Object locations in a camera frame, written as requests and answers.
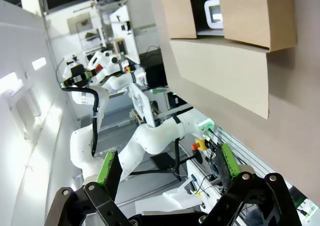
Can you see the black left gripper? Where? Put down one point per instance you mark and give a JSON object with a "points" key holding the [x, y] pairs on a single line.
{"points": [[78, 73]]}

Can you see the yellow red emergency stop button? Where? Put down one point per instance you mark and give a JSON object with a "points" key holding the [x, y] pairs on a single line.
{"points": [[200, 144]]}

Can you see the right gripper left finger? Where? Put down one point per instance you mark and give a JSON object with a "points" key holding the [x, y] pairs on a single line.
{"points": [[100, 201]]}

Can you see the white flat panel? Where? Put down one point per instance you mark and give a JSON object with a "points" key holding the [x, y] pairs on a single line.
{"points": [[143, 103]]}

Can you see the large brown cardboard box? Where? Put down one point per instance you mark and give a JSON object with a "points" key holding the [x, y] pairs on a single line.
{"points": [[220, 73]]}

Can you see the green circuit board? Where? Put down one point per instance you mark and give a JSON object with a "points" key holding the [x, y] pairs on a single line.
{"points": [[303, 204]]}

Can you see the black monitor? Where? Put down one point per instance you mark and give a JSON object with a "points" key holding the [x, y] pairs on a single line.
{"points": [[156, 77]]}

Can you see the silver aluminium rail frame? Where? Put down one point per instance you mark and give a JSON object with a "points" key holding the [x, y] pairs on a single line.
{"points": [[250, 158]]}

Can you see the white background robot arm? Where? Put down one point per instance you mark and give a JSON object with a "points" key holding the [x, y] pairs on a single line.
{"points": [[117, 82]]}

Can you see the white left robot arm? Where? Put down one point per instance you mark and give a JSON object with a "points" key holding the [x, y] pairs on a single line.
{"points": [[155, 138]]}

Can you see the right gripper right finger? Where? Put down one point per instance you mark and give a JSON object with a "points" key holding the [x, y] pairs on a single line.
{"points": [[250, 198]]}

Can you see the white shelf unit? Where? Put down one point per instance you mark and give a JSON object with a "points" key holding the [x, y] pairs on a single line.
{"points": [[122, 20]]}

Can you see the white rounded gift item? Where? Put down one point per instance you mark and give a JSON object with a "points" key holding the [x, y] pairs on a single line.
{"points": [[212, 23]]}

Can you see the black stool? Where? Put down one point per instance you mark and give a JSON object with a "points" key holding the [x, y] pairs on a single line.
{"points": [[163, 162]]}

